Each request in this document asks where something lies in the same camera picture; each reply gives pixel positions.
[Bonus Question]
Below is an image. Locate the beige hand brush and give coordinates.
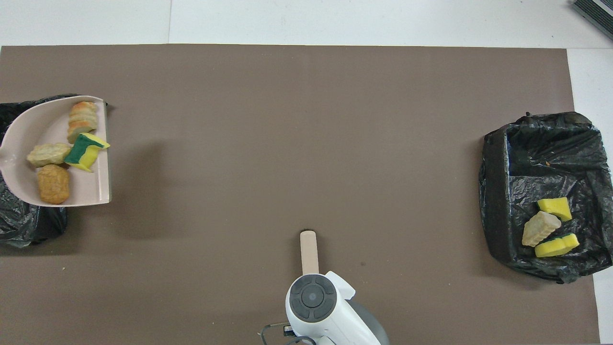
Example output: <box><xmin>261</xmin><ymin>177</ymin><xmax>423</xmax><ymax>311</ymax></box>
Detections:
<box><xmin>300</xmin><ymin>230</ymin><xmax>319</xmax><ymax>276</ymax></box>

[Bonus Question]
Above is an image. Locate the notched yellow green sponge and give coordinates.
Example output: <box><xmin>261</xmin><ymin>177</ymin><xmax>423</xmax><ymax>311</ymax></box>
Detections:
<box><xmin>64</xmin><ymin>133</ymin><xmax>111</xmax><ymax>173</ymax></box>

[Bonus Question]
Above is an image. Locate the beige layered foam piece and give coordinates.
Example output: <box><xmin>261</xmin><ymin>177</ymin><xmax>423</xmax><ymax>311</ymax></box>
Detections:
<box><xmin>67</xmin><ymin>101</ymin><xmax>99</xmax><ymax>144</ymax></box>

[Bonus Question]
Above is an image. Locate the beige rock-like foam chunk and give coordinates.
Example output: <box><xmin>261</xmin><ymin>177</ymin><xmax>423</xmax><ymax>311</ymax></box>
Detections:
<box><xmin>522</xmin><ymin>211</ymin><xmax>562</xmax><ymax>248</ymax></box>

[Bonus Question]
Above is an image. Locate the yellow wedge sponge piece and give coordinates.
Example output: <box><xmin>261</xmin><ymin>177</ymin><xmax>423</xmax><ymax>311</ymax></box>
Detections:
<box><xmin>537</xmin><ymin>197</ymin><xmax>573</xmax><ymax>222</ymax></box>

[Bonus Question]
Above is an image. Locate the brown nugget trash piece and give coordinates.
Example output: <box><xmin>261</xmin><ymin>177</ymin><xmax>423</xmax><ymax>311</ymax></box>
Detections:
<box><xmin>37</xmin><ymin>164</ymin><xmax>70</xmax><ymax>205</ymax></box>

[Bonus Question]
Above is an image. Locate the beige oval foam piece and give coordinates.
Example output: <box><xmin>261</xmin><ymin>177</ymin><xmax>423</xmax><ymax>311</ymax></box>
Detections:
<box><xmin>27</xmin><ymin>142</ymin><xmax>72</xmax><ymax>168</ymax></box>

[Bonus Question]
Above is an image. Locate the long yellow green sponge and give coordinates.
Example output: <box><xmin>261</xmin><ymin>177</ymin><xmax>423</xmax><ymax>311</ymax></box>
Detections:
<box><xmin>535</xmin><ymin>233</ymin><xmax>580</xmax><ymax>258</ymax></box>

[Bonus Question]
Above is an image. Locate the beige plastic dustpan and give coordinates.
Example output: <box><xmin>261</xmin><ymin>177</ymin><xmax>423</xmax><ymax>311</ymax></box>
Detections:
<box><xmin>0</xmin><ymin>95</ymin><xmax>112</xmax><ymax>207</ymax></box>

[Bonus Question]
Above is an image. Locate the pink bin with black bag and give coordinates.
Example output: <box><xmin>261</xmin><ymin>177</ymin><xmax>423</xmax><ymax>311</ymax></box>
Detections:
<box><xmin>0</xmin><ymin>93</ymin><xmax>109</xmax><ymax>248</ymax></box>

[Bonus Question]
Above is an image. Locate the brown table mat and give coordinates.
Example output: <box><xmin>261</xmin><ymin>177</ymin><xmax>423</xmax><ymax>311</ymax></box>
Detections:
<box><xmin>0</xmin><ymin>44</ymin><xmax>600</xmax><ymax>345</ymax></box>

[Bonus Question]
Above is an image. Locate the grey ribbed device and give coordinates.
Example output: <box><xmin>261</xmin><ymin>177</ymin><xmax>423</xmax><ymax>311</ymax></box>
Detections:
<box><xmin>572</xmin><ymin>0</ymin><xmax>613</xmax><ymax>41</ymax></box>

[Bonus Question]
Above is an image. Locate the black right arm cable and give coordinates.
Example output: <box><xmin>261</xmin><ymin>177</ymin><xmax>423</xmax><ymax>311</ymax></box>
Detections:
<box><xmin>261</xmin><ymin>323</ymin><xmax>317</xmax><ymax>345</ymax></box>

